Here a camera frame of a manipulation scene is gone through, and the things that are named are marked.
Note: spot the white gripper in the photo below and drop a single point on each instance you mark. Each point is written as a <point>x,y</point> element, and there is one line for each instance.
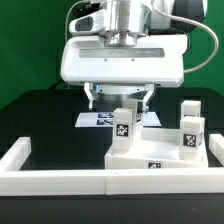
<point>156,59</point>

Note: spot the white square table top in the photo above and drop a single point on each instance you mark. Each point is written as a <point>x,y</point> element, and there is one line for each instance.
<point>154,148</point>

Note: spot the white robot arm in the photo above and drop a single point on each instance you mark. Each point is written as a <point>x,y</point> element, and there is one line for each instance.
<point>128,20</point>

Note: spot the white sheet with markers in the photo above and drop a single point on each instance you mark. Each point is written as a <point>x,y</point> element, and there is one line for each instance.
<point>105,119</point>

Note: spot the white U-shaped obstacle fence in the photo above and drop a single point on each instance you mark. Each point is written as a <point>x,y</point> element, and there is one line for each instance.
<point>16,182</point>

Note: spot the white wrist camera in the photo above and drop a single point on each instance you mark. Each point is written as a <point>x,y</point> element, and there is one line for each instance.
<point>91,24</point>

